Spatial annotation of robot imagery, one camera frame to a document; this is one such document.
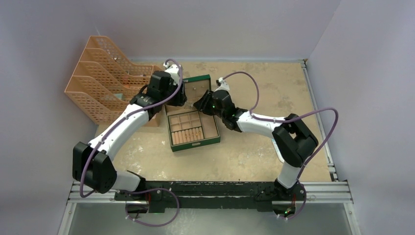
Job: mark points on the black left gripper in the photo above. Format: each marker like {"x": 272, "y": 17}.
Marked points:
{"x": 180, "y": 98}

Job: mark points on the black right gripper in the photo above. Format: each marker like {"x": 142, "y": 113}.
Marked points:
{"x": 203, "y": 104}

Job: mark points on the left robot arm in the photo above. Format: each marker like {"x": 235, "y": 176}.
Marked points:
{"x": 92, "y": 161}

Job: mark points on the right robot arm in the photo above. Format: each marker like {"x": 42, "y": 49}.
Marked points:
{"x": 294, "y": 139}

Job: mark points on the green jewelry box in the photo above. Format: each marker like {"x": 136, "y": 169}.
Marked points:
{"x": 187, "y": 127}

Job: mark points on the orange mesh file organizer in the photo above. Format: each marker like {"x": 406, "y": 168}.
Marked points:
{"x": 105, "y": 80}

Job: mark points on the blue white oval dish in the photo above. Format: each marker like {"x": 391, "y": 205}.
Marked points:
{"x": 279, "y": 155}

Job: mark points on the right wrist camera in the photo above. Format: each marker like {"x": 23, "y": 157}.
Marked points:
{"x": 222, "y": 85}

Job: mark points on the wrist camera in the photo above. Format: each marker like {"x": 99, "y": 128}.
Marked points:
{"x": 174, "y": 70}
{"x": 222, "y": 85}

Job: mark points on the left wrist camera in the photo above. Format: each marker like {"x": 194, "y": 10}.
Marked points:
{"x": 174, "y": 70}

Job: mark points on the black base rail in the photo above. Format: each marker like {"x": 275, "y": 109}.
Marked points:
{"x": 261, "y": 196}

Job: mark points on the aluminium frame rail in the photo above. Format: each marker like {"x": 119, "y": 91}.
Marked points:
{"x": 348, "y": 206}

